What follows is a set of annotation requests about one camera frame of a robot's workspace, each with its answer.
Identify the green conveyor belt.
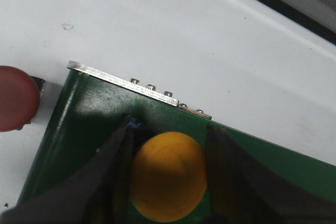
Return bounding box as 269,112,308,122
18,70,335,223

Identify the aluminium conveyor frame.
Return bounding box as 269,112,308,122
67,61,212,120

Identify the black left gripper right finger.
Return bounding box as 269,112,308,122
206,124,335,223

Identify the red mushroom push button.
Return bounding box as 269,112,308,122
1,66,45,132

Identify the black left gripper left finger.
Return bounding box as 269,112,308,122
1,119,138,223

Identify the yellow mushroom push button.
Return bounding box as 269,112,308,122
126,119,210,223

